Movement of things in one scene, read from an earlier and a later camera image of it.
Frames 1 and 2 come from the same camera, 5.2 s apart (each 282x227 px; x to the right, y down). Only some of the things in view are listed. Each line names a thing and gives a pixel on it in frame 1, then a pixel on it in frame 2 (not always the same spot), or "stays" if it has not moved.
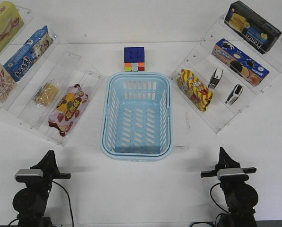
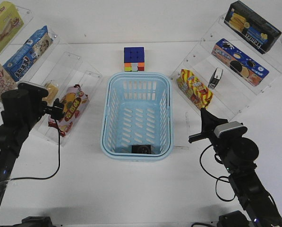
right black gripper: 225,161 to 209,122
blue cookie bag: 20,64 stays
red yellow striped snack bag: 194,90 stays
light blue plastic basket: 136,114 stays
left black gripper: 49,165 to 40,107
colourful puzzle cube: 134,58 stays
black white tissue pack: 235,94 to 143,149
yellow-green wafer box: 5,22 stays
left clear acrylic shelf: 34,79 stays
